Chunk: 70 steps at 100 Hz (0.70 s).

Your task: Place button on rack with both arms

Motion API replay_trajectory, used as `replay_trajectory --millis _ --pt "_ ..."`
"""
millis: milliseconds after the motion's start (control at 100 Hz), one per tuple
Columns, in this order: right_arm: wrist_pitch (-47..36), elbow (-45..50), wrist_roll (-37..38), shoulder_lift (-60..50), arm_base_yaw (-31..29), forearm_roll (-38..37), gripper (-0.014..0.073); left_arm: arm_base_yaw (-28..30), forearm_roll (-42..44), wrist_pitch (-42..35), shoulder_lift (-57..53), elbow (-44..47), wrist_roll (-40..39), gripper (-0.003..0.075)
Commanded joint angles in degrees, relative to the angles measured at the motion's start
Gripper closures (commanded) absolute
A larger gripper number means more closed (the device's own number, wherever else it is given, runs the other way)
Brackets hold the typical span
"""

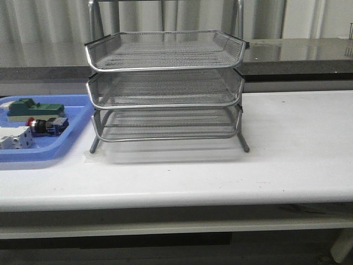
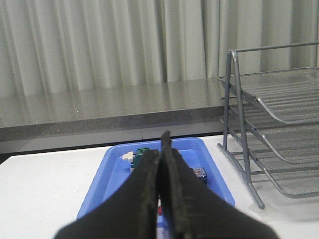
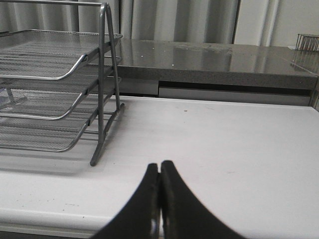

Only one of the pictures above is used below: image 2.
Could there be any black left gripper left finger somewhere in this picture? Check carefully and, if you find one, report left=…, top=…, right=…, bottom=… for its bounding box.
left=55, top=150, right=160, bottom=239

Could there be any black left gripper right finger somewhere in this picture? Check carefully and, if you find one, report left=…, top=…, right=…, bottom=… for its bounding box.
left=159, top=130, right=278, bottom=239

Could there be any red emergency stop button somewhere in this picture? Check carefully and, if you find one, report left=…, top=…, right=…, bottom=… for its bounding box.
left=158, top=167, right=208, bottom=216

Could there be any mesh tray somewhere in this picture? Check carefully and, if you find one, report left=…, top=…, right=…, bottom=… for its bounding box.
left=243, top=104, right=319, bottom=164
left=220, top=117, right=319, bottom=198
left=229, top=67, right=319, bottom=124

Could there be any blue plastic tray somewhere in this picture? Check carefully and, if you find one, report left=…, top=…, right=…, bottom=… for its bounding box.
left=77, top=137, right=235, bottom=238

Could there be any green terminal block component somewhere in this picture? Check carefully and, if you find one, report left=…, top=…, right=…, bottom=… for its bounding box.
left=122, top=147, right=149, bottom=172

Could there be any clear tape patch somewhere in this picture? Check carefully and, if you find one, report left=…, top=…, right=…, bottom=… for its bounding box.
left=247, top=195, right=319, bottom=223

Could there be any dark grey counter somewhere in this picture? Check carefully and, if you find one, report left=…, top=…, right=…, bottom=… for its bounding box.
left=0, top=78, right=224, bottom=141

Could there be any grey rack frame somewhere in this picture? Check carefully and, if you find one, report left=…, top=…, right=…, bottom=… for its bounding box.
left=217, top=41, right=319, bottom=210

